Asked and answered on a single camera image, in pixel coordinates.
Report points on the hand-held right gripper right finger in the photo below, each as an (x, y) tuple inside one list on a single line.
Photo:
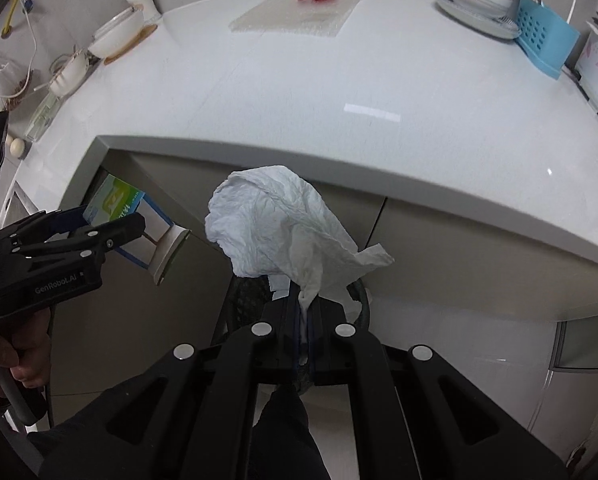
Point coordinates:
[(324, 330)]

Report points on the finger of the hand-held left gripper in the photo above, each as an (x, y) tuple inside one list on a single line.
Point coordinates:
[(64, 217), (114, 232)]

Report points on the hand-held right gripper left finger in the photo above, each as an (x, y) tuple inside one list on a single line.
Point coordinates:
[(279, 330)]

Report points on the green white paper box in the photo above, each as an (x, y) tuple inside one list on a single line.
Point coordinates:
[(111, 197)]

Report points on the black mesh trash bin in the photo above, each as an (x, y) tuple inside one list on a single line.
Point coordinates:
[(246, 300)]

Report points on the white tissue paper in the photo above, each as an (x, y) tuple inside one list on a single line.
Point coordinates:
[(274, 220)]

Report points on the person's left hand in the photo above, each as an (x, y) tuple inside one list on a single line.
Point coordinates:
[(29, 350)]

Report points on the small wooden ball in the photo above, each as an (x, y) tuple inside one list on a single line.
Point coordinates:
[(16, 146)]

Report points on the clear glass container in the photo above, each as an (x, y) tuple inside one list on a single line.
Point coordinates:
[(44, 117)]

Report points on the person's leg dark trousers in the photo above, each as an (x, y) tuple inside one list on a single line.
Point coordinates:
[(284, 440)]

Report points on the white ceramic teapot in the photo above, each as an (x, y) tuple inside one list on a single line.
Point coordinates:
[(69, 75)]

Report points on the beige base cabinet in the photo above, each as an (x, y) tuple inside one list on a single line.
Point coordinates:
[(454, 270)]

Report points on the white lidded ceramic bowl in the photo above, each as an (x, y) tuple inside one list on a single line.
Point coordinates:
[(116, 35)]

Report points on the round wooden coaster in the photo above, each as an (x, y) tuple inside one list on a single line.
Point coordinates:
[(139, 40)]

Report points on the yellow hook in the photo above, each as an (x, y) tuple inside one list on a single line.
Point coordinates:
[(9, 17)]

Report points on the clear bubble wrap sheet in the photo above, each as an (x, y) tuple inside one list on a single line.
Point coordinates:
[(279, 15)]

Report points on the blue plastic utensil holder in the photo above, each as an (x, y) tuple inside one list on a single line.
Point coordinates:
[(549, 40)]

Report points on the white thin rod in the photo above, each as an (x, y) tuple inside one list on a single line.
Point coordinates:
[(572, 7)]

